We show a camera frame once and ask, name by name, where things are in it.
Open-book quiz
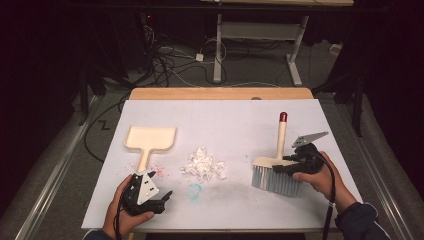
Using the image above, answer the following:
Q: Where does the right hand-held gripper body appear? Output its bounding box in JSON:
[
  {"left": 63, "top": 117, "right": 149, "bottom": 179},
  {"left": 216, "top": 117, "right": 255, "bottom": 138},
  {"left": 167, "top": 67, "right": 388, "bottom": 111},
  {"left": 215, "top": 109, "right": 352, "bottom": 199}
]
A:
[{"left": 279, "top": 131, "right": 330, "bottom": 177}]

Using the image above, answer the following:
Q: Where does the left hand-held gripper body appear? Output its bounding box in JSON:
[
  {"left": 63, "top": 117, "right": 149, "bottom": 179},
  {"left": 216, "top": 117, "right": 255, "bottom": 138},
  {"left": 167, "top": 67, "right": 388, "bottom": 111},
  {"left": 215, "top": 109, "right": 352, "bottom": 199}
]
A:
[{"left": 120, "top": 171, "right": 167, "bottom": 217}]

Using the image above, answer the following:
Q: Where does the cream brush with grey bristles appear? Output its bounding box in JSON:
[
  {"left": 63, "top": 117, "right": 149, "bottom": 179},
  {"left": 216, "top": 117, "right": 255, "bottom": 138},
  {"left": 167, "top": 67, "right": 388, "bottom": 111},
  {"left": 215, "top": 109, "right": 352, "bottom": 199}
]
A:
[{"left": 250, "top": 111, "right": 303, "bottom": 198}]

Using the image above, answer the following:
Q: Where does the person's right hand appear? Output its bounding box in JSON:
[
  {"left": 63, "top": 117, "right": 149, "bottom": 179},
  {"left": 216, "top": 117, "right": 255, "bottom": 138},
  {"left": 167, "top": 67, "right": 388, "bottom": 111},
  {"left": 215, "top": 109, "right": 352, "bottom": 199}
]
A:
[{"left": 292, "top": 151, "right": 345, "bottom": 205}]

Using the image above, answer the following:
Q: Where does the person's left hand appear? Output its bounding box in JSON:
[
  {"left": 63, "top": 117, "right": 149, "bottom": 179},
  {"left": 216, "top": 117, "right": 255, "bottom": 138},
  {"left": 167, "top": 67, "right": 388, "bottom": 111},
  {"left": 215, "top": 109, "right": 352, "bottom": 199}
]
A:
[{"left": 101, "top": 174, "right": 156, "bottom": 240}]

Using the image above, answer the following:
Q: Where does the cream dustpan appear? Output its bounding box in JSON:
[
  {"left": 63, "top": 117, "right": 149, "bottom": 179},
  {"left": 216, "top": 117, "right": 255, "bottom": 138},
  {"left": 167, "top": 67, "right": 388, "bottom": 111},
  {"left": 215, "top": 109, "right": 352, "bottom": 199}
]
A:
[{"left": 123, "top": 125, "right": 177, "bottom": 174}]

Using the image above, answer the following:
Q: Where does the pile of white paper scraps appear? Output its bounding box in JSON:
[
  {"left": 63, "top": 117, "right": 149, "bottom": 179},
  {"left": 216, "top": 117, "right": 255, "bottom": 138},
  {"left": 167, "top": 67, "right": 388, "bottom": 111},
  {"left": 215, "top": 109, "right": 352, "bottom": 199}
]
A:
[{"left": 180, "top": 146, "right": 228, "bottom": 183}]

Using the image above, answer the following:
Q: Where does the white board sheet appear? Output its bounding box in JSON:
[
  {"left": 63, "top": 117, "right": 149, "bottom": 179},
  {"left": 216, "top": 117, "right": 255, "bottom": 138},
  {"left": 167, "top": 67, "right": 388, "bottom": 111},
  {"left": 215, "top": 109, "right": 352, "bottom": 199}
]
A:
[{"left": 81, "top": 98, "right": 364, "bottom": 231}]

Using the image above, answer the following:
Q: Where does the left hand-held gripper cable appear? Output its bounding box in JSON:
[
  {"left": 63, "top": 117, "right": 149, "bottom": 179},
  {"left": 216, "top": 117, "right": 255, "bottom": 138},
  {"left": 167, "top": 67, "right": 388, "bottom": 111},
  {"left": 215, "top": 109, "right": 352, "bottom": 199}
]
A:
[{"left": 113, "top": 184, "right": 133, "bottom": 240}]

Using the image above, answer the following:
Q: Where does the hand-held gripper cable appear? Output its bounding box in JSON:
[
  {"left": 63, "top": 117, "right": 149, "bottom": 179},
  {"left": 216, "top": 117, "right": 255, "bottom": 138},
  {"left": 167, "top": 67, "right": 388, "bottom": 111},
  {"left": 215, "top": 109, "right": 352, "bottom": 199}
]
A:
[
  {"left": 113, "top": 184, "right": 133, "bottom": 240},
  {"left": 311, "top": 150, "right": 337, "bottom": 240}
]

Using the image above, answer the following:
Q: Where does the right hand-held gripper cable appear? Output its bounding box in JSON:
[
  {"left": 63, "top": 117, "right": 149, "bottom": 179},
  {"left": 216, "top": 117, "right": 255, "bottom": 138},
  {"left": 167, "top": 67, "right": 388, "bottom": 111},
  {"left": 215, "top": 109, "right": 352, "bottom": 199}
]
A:
[{"left": 311, "top": 150, "right": 337, "bottom": 240}]

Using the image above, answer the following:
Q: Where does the long black floor cable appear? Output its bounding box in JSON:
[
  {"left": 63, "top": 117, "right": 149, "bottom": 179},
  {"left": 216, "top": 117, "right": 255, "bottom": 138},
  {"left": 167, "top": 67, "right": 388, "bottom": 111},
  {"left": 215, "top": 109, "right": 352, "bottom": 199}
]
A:
[{"left": 83, "top": 94, "right": 131, "bottom": 164}]

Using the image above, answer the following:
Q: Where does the metal floor rail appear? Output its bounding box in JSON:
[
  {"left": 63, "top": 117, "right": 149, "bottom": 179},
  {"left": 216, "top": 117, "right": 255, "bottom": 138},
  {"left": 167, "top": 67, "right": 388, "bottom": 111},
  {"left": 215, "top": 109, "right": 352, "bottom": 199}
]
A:
[
  {"left": 333, "top": 99, "right": 416, "bottom": 240},
  {"left": 13, "top": 94, "right": 99, "bottom": 240}
]

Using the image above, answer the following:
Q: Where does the tangle of black floor cables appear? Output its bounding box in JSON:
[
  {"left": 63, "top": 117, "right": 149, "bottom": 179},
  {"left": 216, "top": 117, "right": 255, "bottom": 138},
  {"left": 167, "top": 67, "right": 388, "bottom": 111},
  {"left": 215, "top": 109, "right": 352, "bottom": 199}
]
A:
[{"left": 141, "top": 13, "right": 229, "bottom": 88}]

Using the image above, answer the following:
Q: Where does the white metal desk frame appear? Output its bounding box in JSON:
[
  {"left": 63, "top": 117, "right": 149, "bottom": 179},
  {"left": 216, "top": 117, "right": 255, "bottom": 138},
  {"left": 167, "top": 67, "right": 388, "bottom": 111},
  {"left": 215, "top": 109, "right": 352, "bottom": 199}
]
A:
[{"left": 199, "top": 0, "right": 355, "bottom": 87}]

